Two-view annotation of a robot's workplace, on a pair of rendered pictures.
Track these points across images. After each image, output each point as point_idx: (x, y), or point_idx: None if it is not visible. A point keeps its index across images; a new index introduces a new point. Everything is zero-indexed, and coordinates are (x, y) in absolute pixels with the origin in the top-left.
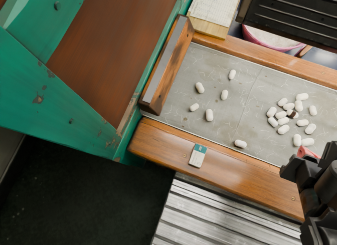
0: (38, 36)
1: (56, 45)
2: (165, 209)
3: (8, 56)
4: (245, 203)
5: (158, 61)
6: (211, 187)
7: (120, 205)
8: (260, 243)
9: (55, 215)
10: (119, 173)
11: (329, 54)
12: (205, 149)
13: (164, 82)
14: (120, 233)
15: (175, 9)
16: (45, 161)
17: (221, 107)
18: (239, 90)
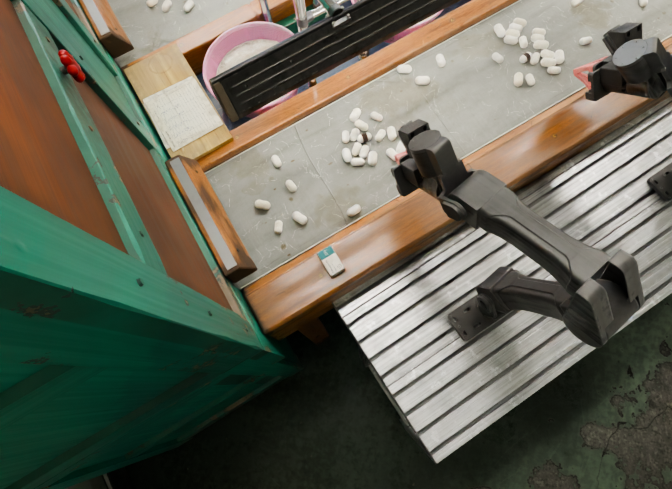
0: (153, 259)
1: (160, 259)
2: (363, 345)
3: (159, 279)
4: (420, 256)
5: (200, 222)
6: (377, 277)
7: (328, 437)
8: (468, 271)
9: None
10: (285, 407)
11: None
12: (331, 248)
13: (227, 233)
14: (364, 464)
15: (158, 160)
16: None
17: (302, 200)
18: (299, 167)
